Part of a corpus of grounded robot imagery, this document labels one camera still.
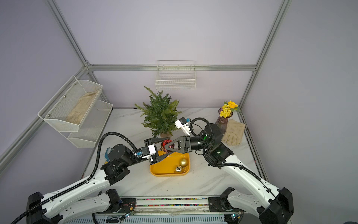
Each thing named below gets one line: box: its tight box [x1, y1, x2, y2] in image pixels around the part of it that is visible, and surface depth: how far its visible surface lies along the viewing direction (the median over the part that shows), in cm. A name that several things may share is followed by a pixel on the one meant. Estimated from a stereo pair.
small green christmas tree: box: [134, 85, 182, 139], surface depth 81 cm
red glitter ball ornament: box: [160, 139, 175, 153], surface depth 55 cm
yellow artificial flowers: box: [219, 100, 242, 119], surface depth 88 cm
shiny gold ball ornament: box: [179, 157, 189, 168], surface depth 87 cm
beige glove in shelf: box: [65, 90, 100, 125], surface depth 80 cm
